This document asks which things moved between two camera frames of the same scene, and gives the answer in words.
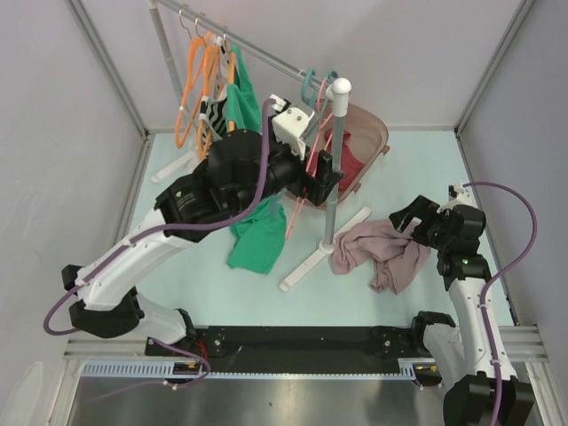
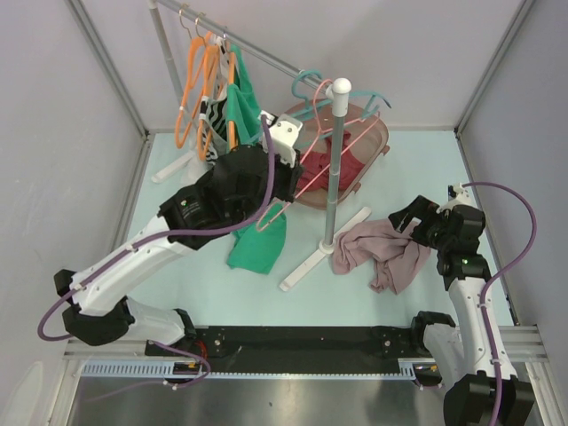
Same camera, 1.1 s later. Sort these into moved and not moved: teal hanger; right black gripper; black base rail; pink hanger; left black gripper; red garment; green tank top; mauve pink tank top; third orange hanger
Moved: left black gripper; teal hanger; pink hanger
Not moved: right black gripper; third orange hanger; mauve pink tank top; black base rail; red garment; green tank top
